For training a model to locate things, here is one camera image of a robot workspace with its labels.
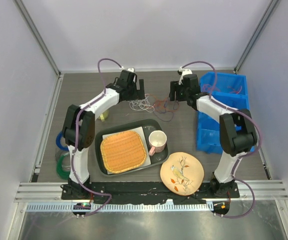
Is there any purple thin cable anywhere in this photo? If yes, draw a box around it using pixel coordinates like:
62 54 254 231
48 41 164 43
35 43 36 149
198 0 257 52
153 98 180 123

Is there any white thin cable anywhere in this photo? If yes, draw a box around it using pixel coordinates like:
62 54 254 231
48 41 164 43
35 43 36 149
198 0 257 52
129 93 156 113

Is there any orange thin cable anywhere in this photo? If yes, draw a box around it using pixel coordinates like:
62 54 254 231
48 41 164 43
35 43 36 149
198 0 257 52
150 82 243 115

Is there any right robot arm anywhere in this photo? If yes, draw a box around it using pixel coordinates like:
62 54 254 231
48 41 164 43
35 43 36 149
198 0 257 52
169 73 257 198

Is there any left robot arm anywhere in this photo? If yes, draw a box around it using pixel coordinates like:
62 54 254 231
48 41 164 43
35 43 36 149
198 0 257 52
62 68 145 200

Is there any dark green plastic tray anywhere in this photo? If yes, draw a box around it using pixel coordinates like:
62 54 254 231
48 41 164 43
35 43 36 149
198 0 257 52
94 119 169 177

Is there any yellow ceramic mug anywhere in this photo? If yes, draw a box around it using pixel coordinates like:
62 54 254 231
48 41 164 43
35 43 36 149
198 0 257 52
99 110 109 122

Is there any pink ceramic mug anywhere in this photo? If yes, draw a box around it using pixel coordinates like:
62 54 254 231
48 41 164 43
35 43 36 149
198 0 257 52
148 130 167 156

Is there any blue plastic compartment bin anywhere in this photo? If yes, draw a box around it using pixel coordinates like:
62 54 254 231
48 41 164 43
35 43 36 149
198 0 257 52
196 72 250 154

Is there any orange woven basket mat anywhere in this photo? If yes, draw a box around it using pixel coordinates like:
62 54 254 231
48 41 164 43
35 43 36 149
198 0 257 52
100 130 147 174

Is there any bird pattern ceramic plate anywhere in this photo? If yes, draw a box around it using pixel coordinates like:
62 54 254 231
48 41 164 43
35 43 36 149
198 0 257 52
160 152 204 196

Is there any blue tape roll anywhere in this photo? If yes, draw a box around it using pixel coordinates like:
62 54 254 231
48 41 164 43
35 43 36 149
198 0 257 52
56 132 69 151

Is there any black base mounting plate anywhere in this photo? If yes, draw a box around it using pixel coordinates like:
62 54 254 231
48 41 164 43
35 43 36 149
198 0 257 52
61 181 241 205

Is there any green tape roll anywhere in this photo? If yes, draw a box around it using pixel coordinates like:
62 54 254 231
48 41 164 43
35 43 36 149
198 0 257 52
56 151 71 180

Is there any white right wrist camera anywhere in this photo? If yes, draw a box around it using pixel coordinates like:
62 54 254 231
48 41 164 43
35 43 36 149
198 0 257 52
177 67 192 85

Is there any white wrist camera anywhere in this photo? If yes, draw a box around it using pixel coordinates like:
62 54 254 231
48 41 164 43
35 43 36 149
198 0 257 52
177 67 192 85
119 67 137 84

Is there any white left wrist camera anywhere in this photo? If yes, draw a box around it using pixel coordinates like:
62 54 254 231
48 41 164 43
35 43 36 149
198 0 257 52
119 67 137 84

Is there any aluminium front rail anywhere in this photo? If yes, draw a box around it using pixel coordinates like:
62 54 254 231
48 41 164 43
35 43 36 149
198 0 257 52
15 180 288 216

